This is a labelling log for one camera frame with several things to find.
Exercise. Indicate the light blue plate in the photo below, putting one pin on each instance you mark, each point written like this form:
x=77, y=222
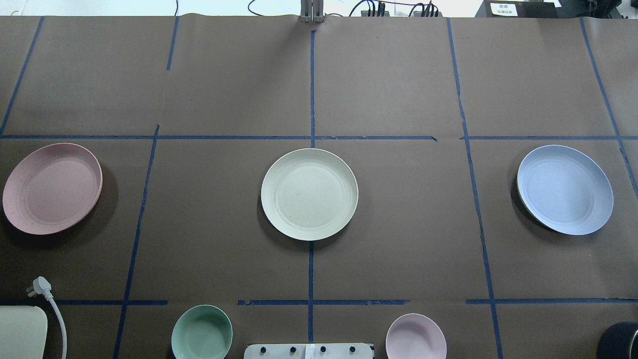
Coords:
x=565, y=190

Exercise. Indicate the pink plate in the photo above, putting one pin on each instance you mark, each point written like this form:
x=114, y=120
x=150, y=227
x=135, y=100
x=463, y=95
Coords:
x=52, y=189

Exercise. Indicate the cream plate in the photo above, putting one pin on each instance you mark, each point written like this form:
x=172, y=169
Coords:
x=309, y=194

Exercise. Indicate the pink bowl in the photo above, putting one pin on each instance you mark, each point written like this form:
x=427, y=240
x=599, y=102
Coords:
x=415, y=336

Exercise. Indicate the green bowl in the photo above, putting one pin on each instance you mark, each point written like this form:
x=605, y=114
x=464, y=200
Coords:
x=202, y=332

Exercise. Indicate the black box with label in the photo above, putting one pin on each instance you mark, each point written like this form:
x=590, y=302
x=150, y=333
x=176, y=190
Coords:
x=517, y=8

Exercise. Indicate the white toaster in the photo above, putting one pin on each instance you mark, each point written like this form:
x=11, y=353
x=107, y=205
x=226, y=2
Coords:
x=23, y=330

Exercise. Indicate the dark blue saucepan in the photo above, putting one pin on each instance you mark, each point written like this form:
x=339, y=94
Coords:
x=619, y=341

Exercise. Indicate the grey aluminium post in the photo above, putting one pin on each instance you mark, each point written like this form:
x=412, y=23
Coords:
x=312, y=11

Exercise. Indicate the white camera pole base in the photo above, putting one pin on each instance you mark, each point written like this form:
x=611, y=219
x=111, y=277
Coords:
x=310, y=351

